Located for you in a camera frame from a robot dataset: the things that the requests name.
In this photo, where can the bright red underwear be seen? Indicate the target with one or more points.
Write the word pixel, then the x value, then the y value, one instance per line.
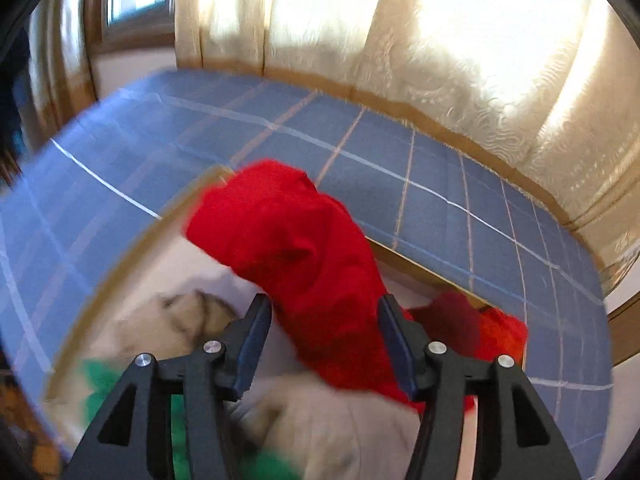
pixel 502 332

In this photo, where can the blue checked tablecloth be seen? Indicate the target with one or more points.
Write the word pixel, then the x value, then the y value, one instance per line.
pixel 400 170

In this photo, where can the shallow cardboard tray box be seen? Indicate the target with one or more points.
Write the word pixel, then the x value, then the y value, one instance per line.
pixel 145 260

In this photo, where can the beige underwear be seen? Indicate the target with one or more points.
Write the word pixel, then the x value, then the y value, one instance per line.
pixel 340 430

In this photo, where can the dark red underwear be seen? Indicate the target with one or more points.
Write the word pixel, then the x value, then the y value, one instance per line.
pixel 300 260

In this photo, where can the cream lace curtain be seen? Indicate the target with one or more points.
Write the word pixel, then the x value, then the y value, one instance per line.
pixel 400 35

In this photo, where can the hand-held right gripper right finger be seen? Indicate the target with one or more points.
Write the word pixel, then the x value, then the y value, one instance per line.
pixel 397 350

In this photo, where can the beige patterned curtain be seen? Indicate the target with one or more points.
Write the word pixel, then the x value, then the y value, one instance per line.
pixel 55 60

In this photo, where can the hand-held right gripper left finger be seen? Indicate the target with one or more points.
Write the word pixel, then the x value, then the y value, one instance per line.
pixel 252 345

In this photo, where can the green underwear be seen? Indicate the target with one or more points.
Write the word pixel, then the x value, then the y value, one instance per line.
pixel 100 385

